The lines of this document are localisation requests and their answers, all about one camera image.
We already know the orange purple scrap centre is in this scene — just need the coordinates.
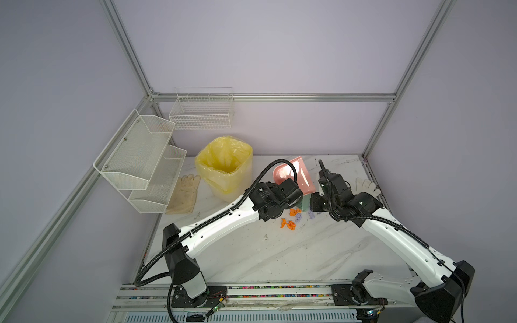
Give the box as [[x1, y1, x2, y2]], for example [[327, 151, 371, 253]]
[[280, 218, 296, 231]]

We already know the beige rubber glove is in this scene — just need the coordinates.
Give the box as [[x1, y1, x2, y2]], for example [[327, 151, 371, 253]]
[[165, 174, 201, 215]]

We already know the upper white mesh shelf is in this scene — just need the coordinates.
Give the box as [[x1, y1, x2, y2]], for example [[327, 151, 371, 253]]
[[93, 110, 174, 191]]

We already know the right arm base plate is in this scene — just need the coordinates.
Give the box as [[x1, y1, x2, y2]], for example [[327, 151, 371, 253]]
[[331, 283, 388, 306]]

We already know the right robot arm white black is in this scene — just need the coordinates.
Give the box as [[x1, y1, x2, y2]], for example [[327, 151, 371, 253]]
[[312, 163, 475, 322]]

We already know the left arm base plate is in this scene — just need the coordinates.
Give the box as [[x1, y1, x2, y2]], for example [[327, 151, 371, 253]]
[[170, 285, 228, 309]]

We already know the green hand brush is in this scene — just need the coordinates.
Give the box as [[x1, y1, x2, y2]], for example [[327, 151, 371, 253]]
[[296, 195, 311, 212]]

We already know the yellow-lined trash bin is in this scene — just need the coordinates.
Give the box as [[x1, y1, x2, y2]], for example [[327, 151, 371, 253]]
[[195, 136, 253, 203]]

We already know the pink plastic dustpan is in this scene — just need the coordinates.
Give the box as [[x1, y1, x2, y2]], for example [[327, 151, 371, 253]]
[[273, 157, 316, 195]]

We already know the white wire basket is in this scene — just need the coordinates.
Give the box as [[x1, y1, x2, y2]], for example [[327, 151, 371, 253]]
[[169, 87, 234, 131]]

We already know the white cotton glove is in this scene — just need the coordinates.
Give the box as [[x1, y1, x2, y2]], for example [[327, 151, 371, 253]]
[[355, 178, 382, 198]]

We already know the orange paper scrap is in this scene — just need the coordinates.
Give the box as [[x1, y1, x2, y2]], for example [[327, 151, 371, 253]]
[[289, 208, 302, 217]]

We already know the lower white mesh shelf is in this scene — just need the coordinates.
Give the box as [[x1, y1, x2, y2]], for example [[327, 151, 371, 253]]
[[127, 145, 187, 213]]

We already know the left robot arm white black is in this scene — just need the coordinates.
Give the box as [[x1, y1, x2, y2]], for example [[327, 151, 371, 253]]
[[133, 159, 303, 300]]

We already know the aluminium front rail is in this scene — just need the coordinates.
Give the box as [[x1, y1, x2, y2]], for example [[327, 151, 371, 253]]
[[108, 282, 423, 322]]

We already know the white mesh shelf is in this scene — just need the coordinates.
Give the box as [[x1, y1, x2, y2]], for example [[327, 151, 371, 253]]
[[93, 110, 174, 191], [127, 145, 187, 213]]

